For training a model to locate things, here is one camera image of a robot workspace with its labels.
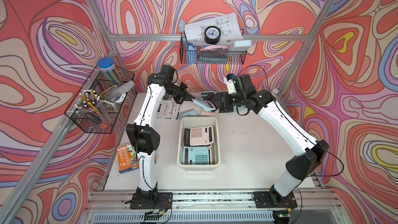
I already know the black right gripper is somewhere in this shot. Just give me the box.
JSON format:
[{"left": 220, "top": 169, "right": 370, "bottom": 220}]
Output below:
[{"left": 214, "top": 91, "right": 247, "bottom": 107}]

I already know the light blue calculator face down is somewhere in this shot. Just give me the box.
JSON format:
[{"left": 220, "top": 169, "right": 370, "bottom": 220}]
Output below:
[{"left": 192, "top": 96, "right": 217, "bottom": 112}]

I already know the black calculator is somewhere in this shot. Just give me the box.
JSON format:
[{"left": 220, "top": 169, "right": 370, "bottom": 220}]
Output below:
[
  {"left": 219, "top": 106, "right": 234, "bottom": 113},
  {"left": 183, "top": 128, "right": 191, "bottom": 147}
]

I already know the cream plastic storage box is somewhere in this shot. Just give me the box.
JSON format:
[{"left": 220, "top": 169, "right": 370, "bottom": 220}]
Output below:
[{"left": 177, "top": 117, "right": 221, "bottom": 171}]

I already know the pink calculator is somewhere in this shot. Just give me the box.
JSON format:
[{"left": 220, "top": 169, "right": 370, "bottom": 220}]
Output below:
[
  {"left": 190, "top": 125, "right": 215, "bottom": 146},
  {"left": 200, "top": 110, "right": 217, "bottom": 117}
]

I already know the light blue calculator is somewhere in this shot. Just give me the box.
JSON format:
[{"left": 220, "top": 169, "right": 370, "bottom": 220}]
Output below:
[{"left": 178, "top": 108, "right": 198, "bottom": 119}]

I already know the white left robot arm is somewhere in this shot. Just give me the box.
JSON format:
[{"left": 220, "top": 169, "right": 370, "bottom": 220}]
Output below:
[{"left": 126, "top": 65, "right": 193, "bottom": 205}]

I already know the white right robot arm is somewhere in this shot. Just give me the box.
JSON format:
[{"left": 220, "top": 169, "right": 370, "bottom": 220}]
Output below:
[{"left": 210, "top": 74, "right": 329, "bottom": 205}]

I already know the teal calculator at back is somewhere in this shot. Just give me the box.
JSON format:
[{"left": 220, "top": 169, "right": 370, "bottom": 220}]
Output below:
[{"left": 200, "top": 91, "right": 215, "bottom": 100}]

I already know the white box in side basket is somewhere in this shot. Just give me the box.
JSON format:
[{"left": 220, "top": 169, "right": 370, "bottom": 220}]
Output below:
[{"left": 103, "top": 80, "right": 135, "bottom": 103}]

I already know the design weekly magazine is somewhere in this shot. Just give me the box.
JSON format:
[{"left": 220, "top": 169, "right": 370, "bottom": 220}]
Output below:
[{"left": 156, "top": 99, "right": 181, "bottom": 120}]

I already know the white device in basket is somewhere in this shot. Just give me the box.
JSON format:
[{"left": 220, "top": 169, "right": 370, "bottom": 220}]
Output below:
[{"left": 230, "top": 40, "right": 252, "bottom": 52}]

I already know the black round clock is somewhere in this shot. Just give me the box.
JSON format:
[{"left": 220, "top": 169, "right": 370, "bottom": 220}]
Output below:
[{"left": 204, "top": 26, "right": 221, "bottom": 45}]

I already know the white paper drawing sheet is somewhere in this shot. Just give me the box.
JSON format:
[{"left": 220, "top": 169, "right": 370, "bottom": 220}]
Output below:
[{"left": 184, "top": 13, "right": 243, "bottom": 46}]

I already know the blue lid pencil jar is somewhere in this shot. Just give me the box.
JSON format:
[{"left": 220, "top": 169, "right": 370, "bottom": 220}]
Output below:
[{"left": 97, "top": 58, "right": 122, "bottom": 86}]

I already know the colourful treehouse book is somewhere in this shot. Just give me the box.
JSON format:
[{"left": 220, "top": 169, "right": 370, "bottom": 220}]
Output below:
[{"left": 117, "top": 144, "right": 140, "bottom": 174}]

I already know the clear cup of pens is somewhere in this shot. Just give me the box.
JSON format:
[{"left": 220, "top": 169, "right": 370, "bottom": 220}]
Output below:
[{"left": 75, "top": 90, "right": 112, "bottom": 124}]

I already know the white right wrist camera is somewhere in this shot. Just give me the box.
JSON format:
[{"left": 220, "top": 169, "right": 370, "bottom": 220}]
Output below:
[{"left": 224, "top": 74, "right": 236, "bottom": 94}]

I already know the black wire back basket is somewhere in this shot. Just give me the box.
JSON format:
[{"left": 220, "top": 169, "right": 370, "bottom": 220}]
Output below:
[{"left": 179, "top": 28, "right": 248, "bottom": 65}]

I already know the black wire side basket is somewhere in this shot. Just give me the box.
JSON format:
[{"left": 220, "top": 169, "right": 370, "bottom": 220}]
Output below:
[{"left": 64, "top": 68, "right": 128, "bottom": 134}]

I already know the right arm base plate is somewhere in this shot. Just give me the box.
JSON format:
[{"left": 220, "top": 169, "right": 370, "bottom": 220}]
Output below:
[{"left": 251, "top": 191, "right": 297, "bottom": 209}]

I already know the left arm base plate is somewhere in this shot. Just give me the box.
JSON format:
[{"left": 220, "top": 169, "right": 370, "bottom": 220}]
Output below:
[{"left": 129, "top": 191, "right": 173, "bottom": 210}]

